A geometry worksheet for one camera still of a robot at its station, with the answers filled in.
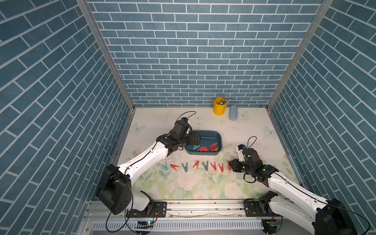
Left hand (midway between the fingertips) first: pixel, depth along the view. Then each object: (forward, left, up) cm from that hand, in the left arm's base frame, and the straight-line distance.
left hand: (198, 138), depth 82 cm
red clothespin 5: (-12, -18, -12) cm, 25 cm away
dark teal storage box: (+6, -9, -15) cm, 18 cm away
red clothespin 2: (-8, +1, -16) cm, 18 cm away
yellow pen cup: (+34, -17, -10) cm, 39 cm away
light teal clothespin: (-10, +20, -18) cm, 28 cm away
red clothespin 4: (-11, -15, -17) cm, 25 cm away
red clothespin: (-10, +15, -17) cm, 24 cm away
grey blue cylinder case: (+34, -29, -15) cm, 47 cm away
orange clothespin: (+1, -12, -15) cm, 19 cm away
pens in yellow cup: (+32, -20, 0) cm, 38 cm away
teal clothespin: (-10, +8, -17) cm, 22 cm away
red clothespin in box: (+2, -4, -16) cm, 16 cm away
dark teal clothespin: (-10, -5, -17) cm, 20 cm away
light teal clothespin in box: (+3, +1, -16) cm, 16 cm away
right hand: (-10, -19, -12) cm, 24 cm away
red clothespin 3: (-10, -10, -17) cm, 22 cm away
